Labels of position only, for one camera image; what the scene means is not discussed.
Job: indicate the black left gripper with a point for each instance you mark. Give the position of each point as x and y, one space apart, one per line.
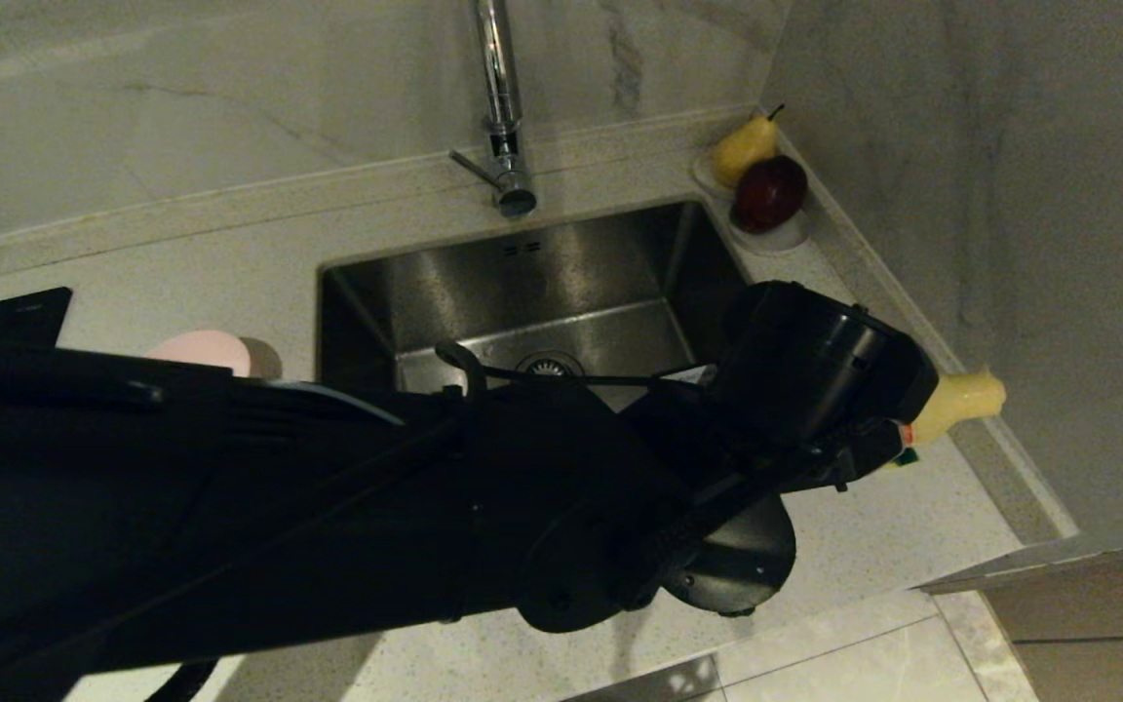
815 370

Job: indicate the pink plastic bowl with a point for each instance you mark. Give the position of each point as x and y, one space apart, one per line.
201 349

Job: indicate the round metal drain strainer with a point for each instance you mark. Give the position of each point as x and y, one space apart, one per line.
549 366

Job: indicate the yellow pear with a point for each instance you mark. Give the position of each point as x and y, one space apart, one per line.
743 151

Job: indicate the stainless steel sink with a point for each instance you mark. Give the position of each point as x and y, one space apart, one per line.
571 273

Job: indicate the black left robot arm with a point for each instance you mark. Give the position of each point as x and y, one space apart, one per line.
279 517

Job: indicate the dark red apple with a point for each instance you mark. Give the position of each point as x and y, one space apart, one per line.
768 193

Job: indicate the black induction cooktop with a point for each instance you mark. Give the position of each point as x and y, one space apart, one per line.
16 317

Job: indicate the small white dish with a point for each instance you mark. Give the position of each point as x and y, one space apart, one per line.
703 175
778 242

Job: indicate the orange white dish soap bottle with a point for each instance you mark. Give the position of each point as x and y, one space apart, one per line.
961 400

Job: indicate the chrome faucet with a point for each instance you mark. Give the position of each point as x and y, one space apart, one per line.
502 88

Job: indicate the green yellow sponge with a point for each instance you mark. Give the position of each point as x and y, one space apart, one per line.
907 457

